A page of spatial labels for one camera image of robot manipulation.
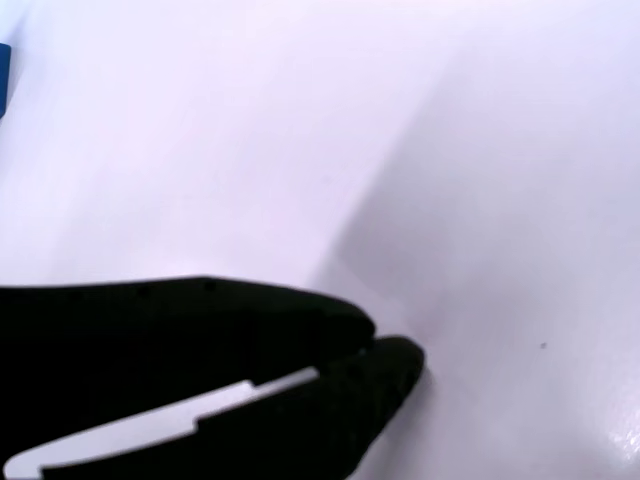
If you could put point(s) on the blue cube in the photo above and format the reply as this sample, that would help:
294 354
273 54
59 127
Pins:
4 80

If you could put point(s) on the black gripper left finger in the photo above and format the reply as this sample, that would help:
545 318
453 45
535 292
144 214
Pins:
150 330

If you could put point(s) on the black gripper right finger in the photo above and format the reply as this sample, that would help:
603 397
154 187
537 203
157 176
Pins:
320 420

